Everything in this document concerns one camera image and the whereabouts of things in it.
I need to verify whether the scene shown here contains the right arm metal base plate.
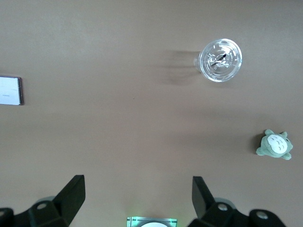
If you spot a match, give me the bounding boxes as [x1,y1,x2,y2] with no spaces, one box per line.
[126,216,178,227]

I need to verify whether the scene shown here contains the clear plastic cup with lid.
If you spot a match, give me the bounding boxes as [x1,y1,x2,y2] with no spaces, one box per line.
[193,38,243,83]

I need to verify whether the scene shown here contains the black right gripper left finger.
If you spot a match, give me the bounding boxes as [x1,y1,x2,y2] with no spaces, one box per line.
[0,175,86,227]

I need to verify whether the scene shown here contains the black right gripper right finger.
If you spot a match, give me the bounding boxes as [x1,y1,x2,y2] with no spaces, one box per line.
[188,176,287,227]

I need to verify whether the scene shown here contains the black drinking straw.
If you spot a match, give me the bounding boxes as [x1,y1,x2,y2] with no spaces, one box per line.
[211,54,226,66]

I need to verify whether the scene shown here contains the grey green Totoro plush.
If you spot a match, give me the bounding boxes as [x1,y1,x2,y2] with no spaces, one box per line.
[255,129,294,161]

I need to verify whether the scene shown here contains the brown table cover cloth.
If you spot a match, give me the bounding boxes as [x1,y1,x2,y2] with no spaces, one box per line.
[0,0,303,227]

